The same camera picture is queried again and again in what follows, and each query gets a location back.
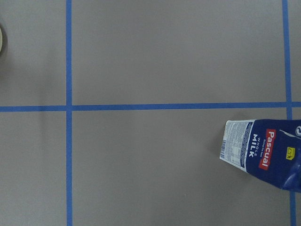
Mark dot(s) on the beige round object at edge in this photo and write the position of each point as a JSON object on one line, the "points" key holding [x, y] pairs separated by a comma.
{"points": [[3, 40]]}

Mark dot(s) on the blue Pascual milk carton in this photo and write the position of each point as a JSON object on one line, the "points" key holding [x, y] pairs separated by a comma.
{"points": [[269, 150]]}

